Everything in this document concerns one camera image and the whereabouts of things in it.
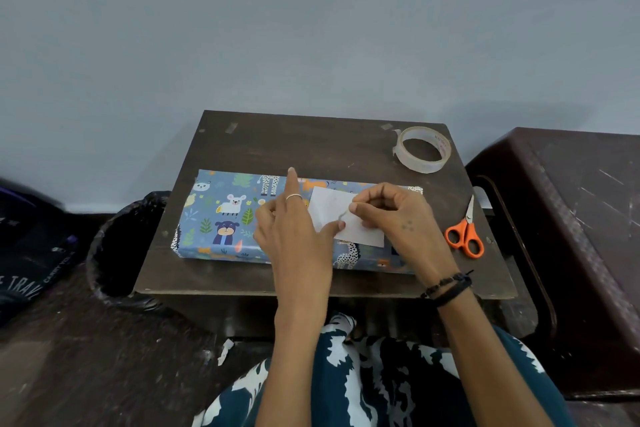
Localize person's right hand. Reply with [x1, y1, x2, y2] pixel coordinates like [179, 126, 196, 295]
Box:
[347, 182, 459, 294]

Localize person's left hand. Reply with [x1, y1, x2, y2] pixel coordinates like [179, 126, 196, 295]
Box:
[252, 166, 347, 324]

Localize white card with gold stickers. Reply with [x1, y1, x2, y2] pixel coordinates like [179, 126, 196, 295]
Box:
[307, 186, 386, 249]

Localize orange handled scissors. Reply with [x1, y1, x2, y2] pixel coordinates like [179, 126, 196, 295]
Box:
[443, 194, 486, 260]

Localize clear tape roll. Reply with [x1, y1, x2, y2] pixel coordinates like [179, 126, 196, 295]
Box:
[391, 125, 453, 175]

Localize blue animal-print wrapping paper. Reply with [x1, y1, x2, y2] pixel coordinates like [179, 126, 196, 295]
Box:
[171, 169, 425, 276]

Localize person's right forearm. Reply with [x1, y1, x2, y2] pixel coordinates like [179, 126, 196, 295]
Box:
[432, 286, 557, 427]

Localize small brown wooden table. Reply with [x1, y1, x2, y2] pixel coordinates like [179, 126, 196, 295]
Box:
[133, 109, 519, 300]

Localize teal white patterned trousers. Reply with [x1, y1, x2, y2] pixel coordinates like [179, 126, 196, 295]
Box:
[192, 312, 577, 427]

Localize brown plastic stool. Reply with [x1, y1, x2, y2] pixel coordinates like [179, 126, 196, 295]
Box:
[465, 127, 640, 402]

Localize black trash bin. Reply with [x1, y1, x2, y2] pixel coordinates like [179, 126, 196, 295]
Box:
[85, 191, 175, 314]

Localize black purple backpack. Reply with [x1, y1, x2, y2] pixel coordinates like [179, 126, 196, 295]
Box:
[0, 179, 82, 328]

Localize black cord bracelet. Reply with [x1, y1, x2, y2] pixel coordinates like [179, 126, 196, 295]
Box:
[419, 269, 475, 309]

